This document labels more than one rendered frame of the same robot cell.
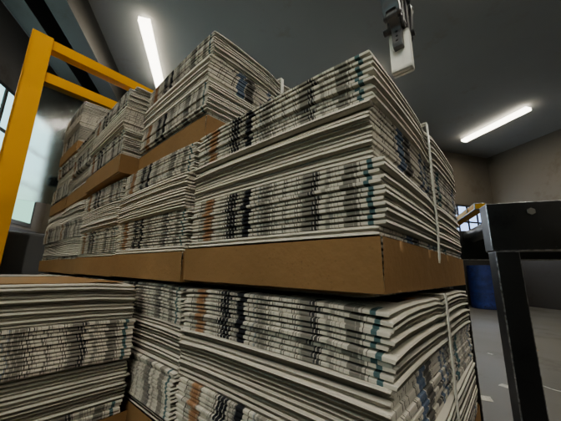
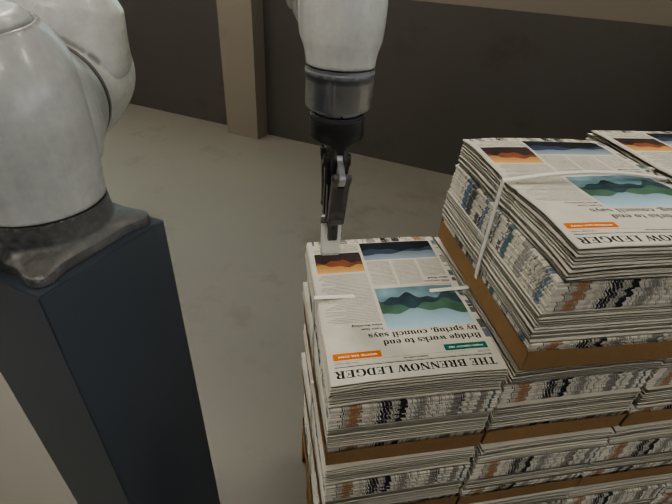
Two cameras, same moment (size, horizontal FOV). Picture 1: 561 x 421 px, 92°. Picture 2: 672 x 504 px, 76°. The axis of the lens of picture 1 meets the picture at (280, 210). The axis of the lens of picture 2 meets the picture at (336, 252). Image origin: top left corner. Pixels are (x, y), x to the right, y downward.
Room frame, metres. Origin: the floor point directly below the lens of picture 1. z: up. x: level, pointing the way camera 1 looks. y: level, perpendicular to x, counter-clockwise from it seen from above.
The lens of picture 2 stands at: (0.73, -0.65, 1.34)
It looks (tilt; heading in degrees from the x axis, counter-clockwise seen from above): 35 degrees down; 127
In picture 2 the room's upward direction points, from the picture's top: 4 degrees clockwise
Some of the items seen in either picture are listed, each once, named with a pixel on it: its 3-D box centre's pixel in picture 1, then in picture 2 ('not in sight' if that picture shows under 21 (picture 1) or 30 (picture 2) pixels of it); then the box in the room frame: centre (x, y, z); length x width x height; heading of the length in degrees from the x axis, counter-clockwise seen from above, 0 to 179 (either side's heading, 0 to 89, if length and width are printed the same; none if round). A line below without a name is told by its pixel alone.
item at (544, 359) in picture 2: not in sight; (580, 318); (0.73, 0.03, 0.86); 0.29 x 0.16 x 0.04; 48
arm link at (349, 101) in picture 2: not in sight; (339, 89); (0.36, -0.19, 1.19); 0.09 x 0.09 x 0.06
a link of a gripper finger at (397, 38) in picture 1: (395, 29); not in sight; (0.34, -0.17, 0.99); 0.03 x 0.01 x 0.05; 139
